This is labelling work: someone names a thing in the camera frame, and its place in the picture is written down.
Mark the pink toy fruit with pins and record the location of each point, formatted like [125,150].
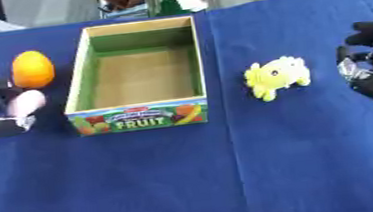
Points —
[26,103]

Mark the orange toy fruit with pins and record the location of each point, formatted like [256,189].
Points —
[32,69]

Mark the yellow soft toy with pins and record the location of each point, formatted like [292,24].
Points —
[277,75]

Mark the cardboard box with green inside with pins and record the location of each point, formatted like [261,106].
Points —
[137,76]

